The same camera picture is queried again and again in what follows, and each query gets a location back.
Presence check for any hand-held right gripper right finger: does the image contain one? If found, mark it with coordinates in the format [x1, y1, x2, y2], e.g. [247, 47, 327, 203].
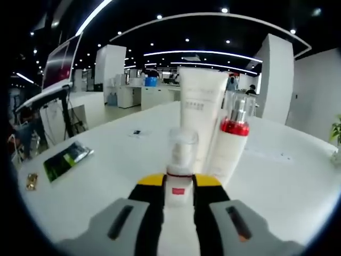
[192, 173, 307, 256]

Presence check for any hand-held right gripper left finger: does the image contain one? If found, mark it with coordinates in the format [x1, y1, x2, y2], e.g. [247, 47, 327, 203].
[57, 173, 167, 256]

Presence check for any small white skincare bottle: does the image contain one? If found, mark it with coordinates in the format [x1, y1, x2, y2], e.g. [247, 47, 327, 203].
[157, 127, 200, 256]

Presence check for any red-collared white skincare bottle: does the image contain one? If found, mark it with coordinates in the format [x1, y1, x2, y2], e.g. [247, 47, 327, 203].
[206, 90, 258, 187]

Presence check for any white skincare tube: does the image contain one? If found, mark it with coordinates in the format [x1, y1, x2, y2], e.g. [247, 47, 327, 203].
[177, 66, 230, 171]

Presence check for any gold foil sachet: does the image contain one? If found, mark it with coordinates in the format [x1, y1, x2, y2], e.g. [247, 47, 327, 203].
[26, 173, 38, 190]

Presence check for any green black packet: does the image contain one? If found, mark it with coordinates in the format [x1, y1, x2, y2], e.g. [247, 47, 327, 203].
[43, 141, 94, 183]

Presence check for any long white counter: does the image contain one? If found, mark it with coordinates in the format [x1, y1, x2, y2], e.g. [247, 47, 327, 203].
[117, 84, 184, 110]

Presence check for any white monitor stand table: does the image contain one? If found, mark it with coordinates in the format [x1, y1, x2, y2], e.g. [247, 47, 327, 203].
[14, 82, 88, 158]

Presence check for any potted green plant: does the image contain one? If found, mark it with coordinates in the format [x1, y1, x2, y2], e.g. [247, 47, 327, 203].
[329, 114, 341, 166]

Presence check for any red-screen monitor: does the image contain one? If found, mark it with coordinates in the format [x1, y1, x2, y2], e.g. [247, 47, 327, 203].
[41, 31, 83, 91]

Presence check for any curved ceiling light strip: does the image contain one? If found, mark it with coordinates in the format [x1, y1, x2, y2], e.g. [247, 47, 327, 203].
[76, 0, 112, 35]

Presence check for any black hanging cable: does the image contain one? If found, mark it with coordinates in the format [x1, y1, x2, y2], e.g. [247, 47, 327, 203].
[68, 93, 87, 131]

